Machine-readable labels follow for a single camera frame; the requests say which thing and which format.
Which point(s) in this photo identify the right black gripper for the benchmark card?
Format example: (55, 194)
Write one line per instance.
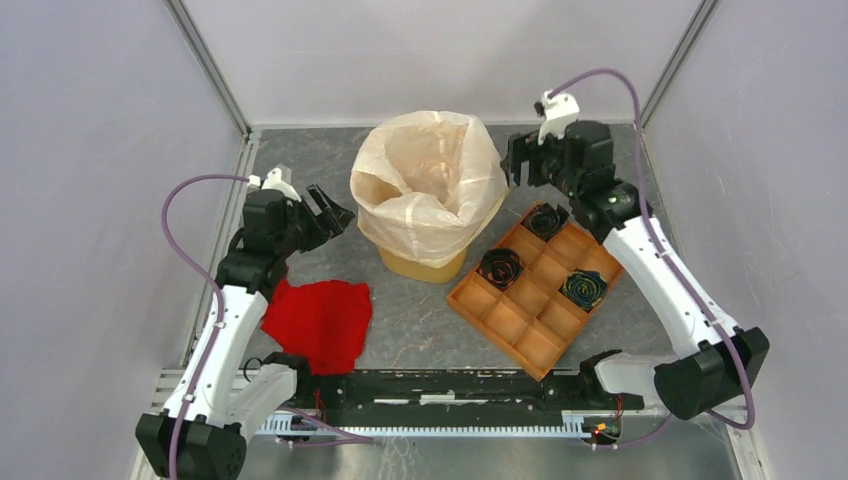
(527, 147)

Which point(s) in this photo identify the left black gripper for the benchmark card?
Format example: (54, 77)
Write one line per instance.
(337, 219)

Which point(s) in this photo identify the cream plastic trash bag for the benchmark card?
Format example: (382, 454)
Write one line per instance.
(426, 184)

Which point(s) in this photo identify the wooden compartment tray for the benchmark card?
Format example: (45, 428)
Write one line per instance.
(532, 322)

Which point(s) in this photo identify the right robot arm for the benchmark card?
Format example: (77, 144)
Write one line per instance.
(716, 360)

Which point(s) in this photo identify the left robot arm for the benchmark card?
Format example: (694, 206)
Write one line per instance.
(203, 429)

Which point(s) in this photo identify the yellow plastic trash bin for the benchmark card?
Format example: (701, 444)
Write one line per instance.
(421, 272)

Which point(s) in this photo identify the black rolled bag top-left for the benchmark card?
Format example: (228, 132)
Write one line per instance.
(545, 221)

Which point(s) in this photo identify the black rolled bag middle-left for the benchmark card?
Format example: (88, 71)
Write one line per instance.
(501, 267)

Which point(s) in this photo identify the red cloth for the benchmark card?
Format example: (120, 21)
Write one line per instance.
(326, 322)

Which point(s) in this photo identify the black green rolled bag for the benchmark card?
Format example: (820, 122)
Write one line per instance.
(585, 288)

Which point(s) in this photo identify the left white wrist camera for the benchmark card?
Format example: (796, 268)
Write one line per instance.
(277, 179)

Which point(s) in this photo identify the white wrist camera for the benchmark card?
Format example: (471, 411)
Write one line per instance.
(277, 179)
(557, 111)

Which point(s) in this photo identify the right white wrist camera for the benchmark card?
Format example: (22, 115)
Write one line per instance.
(557, 111)

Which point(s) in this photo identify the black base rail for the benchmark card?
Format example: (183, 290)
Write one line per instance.
(447, 398)

